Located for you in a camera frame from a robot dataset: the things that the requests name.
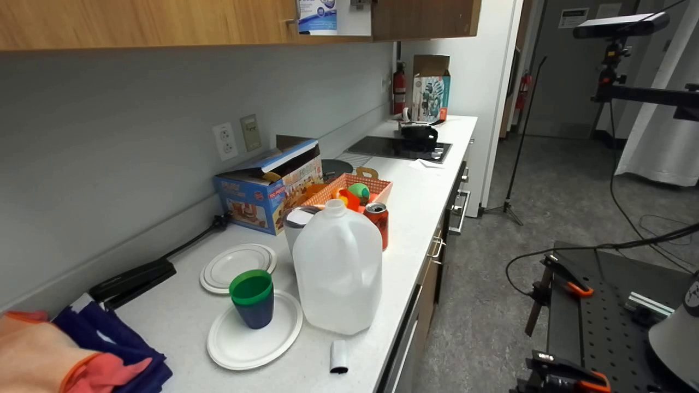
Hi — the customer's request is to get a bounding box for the white curtain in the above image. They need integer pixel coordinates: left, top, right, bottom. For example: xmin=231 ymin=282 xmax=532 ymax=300
xmin=615 ymin=0 xmax=699 ymax=190

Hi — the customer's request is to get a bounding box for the white wall outlet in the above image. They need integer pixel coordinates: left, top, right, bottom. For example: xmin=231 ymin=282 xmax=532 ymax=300
xmin=212 ymin=121 xmax=241 ymax=164

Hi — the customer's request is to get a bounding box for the red soda can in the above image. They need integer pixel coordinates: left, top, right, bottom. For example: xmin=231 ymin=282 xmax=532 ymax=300
xmin=362 ymin=202 xmax=391 ymax=254

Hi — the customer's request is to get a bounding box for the translucent plastic gallon jug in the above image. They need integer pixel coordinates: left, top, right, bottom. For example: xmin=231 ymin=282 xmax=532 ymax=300
xmin=290 ymin=199 xmax=384 ymax=339

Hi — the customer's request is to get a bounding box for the black floor cable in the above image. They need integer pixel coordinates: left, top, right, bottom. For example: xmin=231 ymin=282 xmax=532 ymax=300
xmin=503 ymin=222 xmax=699 ymax=302

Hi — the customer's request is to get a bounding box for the closed wooden cabinet door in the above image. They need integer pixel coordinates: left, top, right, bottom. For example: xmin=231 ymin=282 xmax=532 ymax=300
xmin=0 ymin=0 xmax=302 ymax=53

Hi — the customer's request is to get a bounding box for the red fire extinguisher by counter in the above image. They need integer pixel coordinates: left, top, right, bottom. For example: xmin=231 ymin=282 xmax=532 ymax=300
xmin=390 ymin=61 xmax=410 ymax=119

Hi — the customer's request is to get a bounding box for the red orange toy fruit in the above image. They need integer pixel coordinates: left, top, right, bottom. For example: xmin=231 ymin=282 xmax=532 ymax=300
xmin=335 ymin=186 xmax=366 ymax=214

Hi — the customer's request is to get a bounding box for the black pot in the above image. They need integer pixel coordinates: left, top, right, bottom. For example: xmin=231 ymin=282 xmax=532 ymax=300
xmin=395 ymin=119 xmax=443 ymax=153

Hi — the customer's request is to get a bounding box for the black induction cooktop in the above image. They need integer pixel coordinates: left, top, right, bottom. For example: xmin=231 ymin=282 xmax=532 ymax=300
xmin=346 ymin=133 xmax=455 ymax=164

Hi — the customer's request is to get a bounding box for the orange black bar clamp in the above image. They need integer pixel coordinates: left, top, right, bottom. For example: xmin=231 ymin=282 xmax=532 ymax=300
xmin=521 ymin=350 xmax=615 ymax=393
xmin=522 ymin=254 xmax=597 ymax=339

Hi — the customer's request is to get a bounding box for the white tall refrigerator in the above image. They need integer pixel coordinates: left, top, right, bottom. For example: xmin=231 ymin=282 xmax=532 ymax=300
xmin=403 ymin=0 xmax=524 ymax=218

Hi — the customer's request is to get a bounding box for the dark blue cloth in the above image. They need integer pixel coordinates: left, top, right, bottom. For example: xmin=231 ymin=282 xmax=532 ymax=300
xmin=53 ymin=300 xmax=175 ymax=393

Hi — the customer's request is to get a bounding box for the black perforated robot table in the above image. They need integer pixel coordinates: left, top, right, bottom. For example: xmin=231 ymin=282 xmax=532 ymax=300
xmin=544 ymin=248 xmax=699 ymax=393

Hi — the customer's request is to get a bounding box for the large white plate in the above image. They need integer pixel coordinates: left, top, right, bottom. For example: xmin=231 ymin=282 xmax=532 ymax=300
xmin=205 ymin=289 xmax=305 ymax=374

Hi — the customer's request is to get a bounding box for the white blue package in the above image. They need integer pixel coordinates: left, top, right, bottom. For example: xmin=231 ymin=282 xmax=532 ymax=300
xmin=295 ymin=0 xmax=341 ymax=37

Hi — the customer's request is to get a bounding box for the black oven front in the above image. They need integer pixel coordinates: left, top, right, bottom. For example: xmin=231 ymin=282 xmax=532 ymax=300
xmin=443 ymin=159 xmax=474 ymax=242

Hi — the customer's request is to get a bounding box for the orange checkered cardboard tray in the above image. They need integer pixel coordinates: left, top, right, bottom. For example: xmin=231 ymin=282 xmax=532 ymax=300
xmin=300 ymin=173 xmax=395 ymax=222

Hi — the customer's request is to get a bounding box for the beige light switch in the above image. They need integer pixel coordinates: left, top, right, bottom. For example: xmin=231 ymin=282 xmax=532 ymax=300
xmin=239 ymin=112 xmax=262 ymax=153

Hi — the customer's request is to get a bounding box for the wooden lower cabinet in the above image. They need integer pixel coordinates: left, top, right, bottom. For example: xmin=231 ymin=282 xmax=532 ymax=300
xmin=414 ymin=217 xmax=449 ymax=351

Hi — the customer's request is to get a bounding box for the thin black light stand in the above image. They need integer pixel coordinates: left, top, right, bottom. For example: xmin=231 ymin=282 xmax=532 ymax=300
xmin=486 ymin=53 xmax=550 ymax=227

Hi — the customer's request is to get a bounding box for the black tripod with boom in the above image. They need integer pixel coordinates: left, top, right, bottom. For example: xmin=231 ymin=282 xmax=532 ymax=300
xmin=593 ymin=35 xmax=699 ymax=122

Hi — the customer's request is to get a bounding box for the orange cloth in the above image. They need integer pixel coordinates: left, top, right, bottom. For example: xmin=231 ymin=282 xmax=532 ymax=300
xmin=0 ymin=308 xmax=156 ymax=393

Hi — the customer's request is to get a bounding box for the aluminium extrusion bar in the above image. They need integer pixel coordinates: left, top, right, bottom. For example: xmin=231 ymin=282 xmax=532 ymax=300
xmin=628 ymin=290 xmax=675 ymax=320

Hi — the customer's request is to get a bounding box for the black stereo camera on tripod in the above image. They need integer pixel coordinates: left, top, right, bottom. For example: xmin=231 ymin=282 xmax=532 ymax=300
xmin=572 ymin=10 xmax=671 ymax=39

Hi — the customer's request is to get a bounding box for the blue toy food box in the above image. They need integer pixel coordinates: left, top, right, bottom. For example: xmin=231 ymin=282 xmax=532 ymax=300
xmin=212 ymin=137 xmax=327 ymax=236

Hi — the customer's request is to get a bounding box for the teal printed carton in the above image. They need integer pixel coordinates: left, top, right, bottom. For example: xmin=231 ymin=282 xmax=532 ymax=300
xmin=414 ymin=72 xmax=453 ymax=122

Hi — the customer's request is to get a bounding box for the red fire extinguisher by door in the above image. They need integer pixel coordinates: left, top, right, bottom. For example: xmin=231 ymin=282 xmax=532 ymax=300
xmin=513 ymin=72 xmax=535 ymax=128

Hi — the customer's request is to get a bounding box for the black stapler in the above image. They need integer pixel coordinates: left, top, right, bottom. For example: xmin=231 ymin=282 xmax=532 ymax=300
xmin=88 ymin=258 xmax=179 ymax=313

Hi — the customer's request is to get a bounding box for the green plastic cup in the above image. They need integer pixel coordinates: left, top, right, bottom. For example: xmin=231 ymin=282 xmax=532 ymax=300
xmin=227 ymin=268 xmax=276 ymax=308

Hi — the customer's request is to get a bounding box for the small white plate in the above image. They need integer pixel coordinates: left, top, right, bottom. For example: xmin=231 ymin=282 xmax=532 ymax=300
xmin=200 ymin=240 xmax=279 ymax=297

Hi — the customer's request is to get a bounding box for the black dishwasher front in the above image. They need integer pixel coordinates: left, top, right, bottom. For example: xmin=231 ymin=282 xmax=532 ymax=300
xmin=378 ymin=286 xmax=427 ymax=393

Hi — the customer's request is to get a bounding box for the dark blue plastic cup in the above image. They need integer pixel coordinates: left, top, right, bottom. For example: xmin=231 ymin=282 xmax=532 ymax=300
xmin=234 ymin=294 xmax=276 ymax=332

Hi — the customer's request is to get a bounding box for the dark grey plate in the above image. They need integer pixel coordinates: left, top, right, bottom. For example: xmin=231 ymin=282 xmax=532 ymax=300
xmin=320 ymin=157 xmax=357 ymax=183

